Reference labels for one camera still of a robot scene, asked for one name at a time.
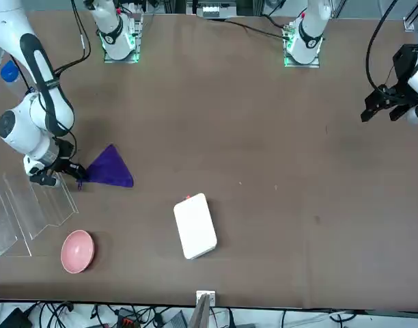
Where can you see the black device with red lights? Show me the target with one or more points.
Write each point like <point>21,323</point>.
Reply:
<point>127,322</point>

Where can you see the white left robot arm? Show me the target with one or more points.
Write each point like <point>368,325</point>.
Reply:
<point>309,24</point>

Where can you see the white mini drawer box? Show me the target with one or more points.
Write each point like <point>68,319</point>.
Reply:
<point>195,227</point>

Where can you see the purple towel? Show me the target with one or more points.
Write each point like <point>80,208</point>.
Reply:
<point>110,169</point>

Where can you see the clear acrylic storage rack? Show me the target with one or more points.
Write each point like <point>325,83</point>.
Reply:
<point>41,208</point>

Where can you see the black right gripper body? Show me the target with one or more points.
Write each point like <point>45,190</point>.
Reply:
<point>63,153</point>

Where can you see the grey camera mount pole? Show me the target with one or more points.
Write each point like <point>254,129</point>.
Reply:
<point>204,307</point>

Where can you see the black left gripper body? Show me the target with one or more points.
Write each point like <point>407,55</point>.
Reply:
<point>405,61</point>

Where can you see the white power strip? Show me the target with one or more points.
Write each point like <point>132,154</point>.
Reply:
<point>214,12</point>

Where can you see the pink bowl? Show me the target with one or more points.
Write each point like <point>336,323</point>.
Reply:
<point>77,251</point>

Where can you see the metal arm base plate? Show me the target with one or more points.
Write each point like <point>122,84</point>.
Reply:
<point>135,41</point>
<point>287,51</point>

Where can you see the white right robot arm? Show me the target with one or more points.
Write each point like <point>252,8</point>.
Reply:
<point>11,27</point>

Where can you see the grey ribbed adapter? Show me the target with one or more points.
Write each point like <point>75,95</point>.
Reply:
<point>178,319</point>

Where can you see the aluminium frame rail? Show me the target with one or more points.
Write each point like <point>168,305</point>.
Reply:
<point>412,17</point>

